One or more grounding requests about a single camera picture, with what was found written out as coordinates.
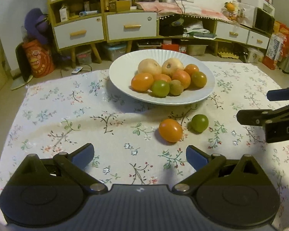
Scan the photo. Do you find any black flat panel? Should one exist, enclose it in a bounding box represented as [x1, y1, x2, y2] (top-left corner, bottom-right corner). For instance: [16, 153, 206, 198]
[15, 42, 34, 82]

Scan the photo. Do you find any green lime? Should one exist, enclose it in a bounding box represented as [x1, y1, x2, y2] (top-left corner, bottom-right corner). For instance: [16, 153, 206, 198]
[191, 114, 209, 133]
[151, 80, 170, 98]

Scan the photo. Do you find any small brown kiwi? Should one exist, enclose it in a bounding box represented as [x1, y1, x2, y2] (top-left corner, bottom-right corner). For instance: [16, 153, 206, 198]
[191, 71, 207, 88]
[169, 79, 184, 96]

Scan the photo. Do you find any olive wooden storage cabinet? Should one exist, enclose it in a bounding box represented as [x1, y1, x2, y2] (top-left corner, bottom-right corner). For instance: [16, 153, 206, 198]
[46, 0, 159, 63]

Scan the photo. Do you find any yellow egg carton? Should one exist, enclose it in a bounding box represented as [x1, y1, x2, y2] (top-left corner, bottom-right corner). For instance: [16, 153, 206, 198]
[218, 50, 239, 59]

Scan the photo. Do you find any striped pale yellow melon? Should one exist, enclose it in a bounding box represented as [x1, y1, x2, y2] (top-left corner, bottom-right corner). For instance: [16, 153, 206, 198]
[138, 58, 162, 75]

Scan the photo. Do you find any orange snack bag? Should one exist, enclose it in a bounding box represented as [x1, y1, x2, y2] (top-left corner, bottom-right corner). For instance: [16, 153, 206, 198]
[23, 40, 55, 78]

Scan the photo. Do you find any pile of papers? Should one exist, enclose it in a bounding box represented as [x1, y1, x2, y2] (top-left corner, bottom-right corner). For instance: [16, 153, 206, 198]
[183, 20, 217, 39]

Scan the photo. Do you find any red orange carton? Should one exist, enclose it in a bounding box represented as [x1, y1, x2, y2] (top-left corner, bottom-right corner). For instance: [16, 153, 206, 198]
[262, 22, 289, 70]

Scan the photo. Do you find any clear plastic storage box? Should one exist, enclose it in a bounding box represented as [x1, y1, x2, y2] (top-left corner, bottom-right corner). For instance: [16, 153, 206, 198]
[102, 44, 127, 62]

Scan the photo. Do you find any plain pale yellow melon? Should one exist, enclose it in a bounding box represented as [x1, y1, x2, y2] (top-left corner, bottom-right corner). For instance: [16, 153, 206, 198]
[161, 58, 185, 77]

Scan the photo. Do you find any small clear box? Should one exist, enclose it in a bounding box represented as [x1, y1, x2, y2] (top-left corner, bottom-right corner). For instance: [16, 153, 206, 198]
[76, 49, 92, 65]

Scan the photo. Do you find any orange tangerine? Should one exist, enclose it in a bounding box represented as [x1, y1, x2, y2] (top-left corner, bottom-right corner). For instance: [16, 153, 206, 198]
[171, 69, 191, 89]
[154, 73, 172, 83]

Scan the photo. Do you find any beige storage bin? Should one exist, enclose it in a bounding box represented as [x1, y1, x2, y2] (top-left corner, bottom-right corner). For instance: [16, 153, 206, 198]
[186, 44, 208, 56]

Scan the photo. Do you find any red box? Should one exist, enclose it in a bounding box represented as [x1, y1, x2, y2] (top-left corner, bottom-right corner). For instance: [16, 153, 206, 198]
[161, 43, 180, 52]

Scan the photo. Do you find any white drawer with wooden handle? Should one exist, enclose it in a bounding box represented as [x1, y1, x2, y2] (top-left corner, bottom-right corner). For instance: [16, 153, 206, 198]
[106, 12, 157, 41]
[53, 16, 105, 50]
[247, 30, 270, 49]
[216, 22, 250, 44]

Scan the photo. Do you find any pink patterned fringed cloth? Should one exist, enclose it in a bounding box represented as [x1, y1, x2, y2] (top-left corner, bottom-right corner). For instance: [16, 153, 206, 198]
[135, 1, 232, 23]

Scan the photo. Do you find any floral tablecloth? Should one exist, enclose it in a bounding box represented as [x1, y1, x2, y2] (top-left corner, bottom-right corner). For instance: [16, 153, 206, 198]
[0, 61, 289, 231]

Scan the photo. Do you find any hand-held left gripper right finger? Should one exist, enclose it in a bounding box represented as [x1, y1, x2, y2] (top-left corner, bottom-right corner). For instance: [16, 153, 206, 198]
[172, 146, 268, 194]

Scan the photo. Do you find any white ribbed plate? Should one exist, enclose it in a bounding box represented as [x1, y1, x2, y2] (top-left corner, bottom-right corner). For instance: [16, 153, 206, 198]
[109, 49, 216, 105]

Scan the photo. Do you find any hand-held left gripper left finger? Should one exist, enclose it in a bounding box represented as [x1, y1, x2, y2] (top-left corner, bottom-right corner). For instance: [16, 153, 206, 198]
[12, 143, 109, 194]

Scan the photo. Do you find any black bag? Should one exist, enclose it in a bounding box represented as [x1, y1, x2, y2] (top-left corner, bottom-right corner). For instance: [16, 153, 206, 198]
[159, 17, 185, 36]

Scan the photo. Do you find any purple plush toy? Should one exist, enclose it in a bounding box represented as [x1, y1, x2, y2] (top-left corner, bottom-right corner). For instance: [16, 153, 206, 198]
[24, 8, 51, 45]

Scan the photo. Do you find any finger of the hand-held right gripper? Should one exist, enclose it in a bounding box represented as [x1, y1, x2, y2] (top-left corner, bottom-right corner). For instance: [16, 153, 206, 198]
[266, 84, 289, 101]
[236, 100, 289, 127]

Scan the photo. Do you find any white printed box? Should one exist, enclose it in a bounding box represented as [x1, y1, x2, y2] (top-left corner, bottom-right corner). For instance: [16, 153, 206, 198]
[245, 47, 264, 63]

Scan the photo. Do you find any white floor stand base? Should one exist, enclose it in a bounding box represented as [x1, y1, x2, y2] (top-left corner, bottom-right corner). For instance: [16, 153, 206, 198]
[11, 76, 34, 90]

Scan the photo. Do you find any fruit stand with oranges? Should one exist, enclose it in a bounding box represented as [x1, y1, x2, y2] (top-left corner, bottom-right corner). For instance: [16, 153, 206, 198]
[222, 1, 241, 22]

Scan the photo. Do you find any white microwave oven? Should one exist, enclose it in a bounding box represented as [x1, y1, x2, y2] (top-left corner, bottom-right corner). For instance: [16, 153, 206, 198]
[253, 6, 276, 34]

